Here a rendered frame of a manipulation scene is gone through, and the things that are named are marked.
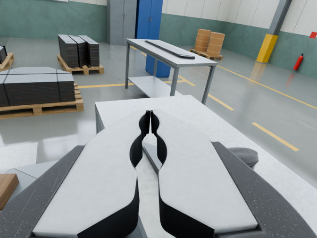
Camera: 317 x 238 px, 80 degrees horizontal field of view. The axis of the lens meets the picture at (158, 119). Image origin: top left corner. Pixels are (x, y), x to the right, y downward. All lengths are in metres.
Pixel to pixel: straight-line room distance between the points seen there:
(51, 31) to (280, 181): 8.27
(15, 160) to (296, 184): 1.25
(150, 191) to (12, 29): 8.22
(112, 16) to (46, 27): 2.36
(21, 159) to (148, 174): 0.77
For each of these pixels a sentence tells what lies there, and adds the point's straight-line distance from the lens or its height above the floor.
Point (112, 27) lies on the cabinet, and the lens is 8.12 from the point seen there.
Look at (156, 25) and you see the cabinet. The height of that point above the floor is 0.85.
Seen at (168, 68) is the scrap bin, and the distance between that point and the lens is 4.89.
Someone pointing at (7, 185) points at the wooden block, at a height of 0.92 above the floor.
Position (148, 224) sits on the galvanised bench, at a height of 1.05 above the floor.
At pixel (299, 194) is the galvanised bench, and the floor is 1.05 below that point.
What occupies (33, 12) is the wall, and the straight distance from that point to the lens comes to 8.44.
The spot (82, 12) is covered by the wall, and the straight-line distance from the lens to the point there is 8.52.
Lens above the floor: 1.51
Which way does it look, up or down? 30 degrees down
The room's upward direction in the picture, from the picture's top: 8 degrees clockwise
